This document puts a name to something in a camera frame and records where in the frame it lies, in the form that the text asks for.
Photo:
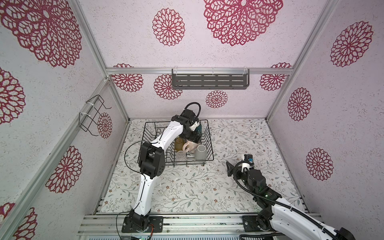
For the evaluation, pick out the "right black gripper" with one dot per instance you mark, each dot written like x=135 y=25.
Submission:
x=230 y=172

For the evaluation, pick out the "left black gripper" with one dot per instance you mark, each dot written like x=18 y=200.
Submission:
x=193 y=137

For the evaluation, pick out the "amber glass cup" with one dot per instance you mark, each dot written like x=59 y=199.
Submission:
x=179 y=143

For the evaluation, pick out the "pink mug purple inside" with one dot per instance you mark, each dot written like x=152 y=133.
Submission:
x=190 y=147

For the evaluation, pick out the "clear glass cup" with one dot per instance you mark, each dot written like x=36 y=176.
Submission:
x=180 y=156

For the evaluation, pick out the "grey mug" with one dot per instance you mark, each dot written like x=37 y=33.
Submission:
x=201 y=153

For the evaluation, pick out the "dark green mug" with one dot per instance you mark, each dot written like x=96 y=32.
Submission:
x=199 y=129

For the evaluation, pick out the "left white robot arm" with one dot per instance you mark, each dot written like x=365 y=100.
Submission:
x=152 y=161

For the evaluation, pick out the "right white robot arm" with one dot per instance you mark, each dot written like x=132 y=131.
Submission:
x=277 y=213

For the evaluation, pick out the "black wire dish rack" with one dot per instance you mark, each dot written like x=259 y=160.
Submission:
x=158 y=135

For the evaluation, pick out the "grey slotted wall shelf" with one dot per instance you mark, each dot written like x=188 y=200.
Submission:
x=212 y=81

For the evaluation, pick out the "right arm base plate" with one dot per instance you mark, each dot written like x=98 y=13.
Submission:
x=253 y=223

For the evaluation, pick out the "aluminium mounting rail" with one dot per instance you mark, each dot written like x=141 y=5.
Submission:
x=172 y=224

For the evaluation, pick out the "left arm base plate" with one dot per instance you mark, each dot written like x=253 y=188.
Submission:
x=143 y=225

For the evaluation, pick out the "black wire wall holder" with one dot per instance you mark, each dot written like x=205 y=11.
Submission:
x=96 y=121

